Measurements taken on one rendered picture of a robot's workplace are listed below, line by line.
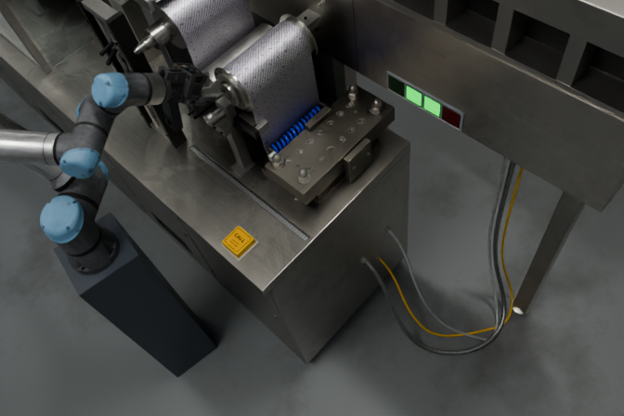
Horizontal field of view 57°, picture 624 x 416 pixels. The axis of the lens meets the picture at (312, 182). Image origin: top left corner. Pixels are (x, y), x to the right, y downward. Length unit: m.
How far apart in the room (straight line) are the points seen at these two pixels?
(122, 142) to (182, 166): 0.26
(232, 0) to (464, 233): 1.54
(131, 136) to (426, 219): 1.39
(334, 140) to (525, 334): 1.26
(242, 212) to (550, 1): 1.04
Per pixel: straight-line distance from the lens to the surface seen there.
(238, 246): 1.67
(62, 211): 1.68
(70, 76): 2.39
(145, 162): 1.98
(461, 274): 2.61
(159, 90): 1.38
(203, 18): 1.65
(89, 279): 1.82
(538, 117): 1.37
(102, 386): 2.72
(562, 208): 1.85
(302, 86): 1.68
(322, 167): 1.64
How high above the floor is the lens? 2.36
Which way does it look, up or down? 56 degrees down
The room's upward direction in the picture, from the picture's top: 13 degrees counter-clockwise
